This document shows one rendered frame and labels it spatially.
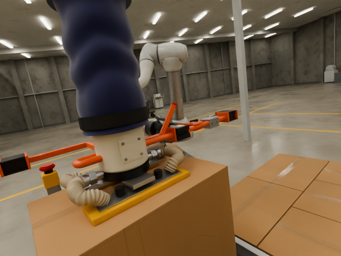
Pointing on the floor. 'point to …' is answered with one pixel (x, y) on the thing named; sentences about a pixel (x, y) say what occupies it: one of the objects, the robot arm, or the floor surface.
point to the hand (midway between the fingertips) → (177, 131)
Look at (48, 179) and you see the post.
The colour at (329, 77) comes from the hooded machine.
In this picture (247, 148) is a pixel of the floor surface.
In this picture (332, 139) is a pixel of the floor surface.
